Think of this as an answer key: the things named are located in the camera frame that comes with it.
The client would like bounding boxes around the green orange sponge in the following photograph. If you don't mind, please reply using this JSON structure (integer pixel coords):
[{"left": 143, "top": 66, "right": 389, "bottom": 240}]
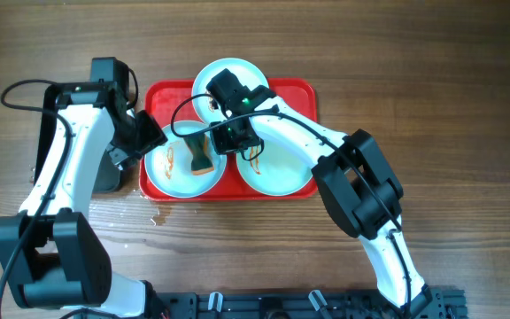
[{"left": 184, "top": 135, "right": 214, "bottom": 175}]

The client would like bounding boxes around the white plate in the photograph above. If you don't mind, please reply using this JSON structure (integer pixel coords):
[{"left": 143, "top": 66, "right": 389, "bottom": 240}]
[
  {"left": 236, "top": 141, "right": 312, "bottom": 197},
  {"left": 144, "top": 124, "right": 228, "bottom": 198},
  {"left": 192, "top": 58, "right": 269, "bottom": 124}
]

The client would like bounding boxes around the white plate top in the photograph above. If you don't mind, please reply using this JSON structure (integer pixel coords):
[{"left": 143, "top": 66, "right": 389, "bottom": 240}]
[{"left": 192, "top": 58, "right": 269, "bottom": 124}]

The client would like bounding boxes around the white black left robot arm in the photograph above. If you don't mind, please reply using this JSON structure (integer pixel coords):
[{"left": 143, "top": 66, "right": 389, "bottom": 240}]
[{"left": 0, "top": 79, "right": 167, "bottom": 318}]

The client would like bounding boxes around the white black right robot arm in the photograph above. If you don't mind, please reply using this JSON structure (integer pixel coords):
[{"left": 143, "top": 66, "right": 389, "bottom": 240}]
[{"left": 207, "top": 84, "right": 429, "bottom": 318}]

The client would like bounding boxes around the red plastic tray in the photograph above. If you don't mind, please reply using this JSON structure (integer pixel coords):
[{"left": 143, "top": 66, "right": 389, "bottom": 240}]
[{"left": 139, "top": 80, "right": 317, "bottom": 202}]

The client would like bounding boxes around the black water tray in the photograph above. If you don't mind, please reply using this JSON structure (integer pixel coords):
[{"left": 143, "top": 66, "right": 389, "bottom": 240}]
[{"left": 32, "top": 85, "right": 121, "bottom": 194}]

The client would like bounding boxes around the black mounting rail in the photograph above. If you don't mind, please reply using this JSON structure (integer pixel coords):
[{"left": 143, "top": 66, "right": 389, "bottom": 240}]
[{"left": 146, "top": 288, "right": 468, "bottom": 319}]

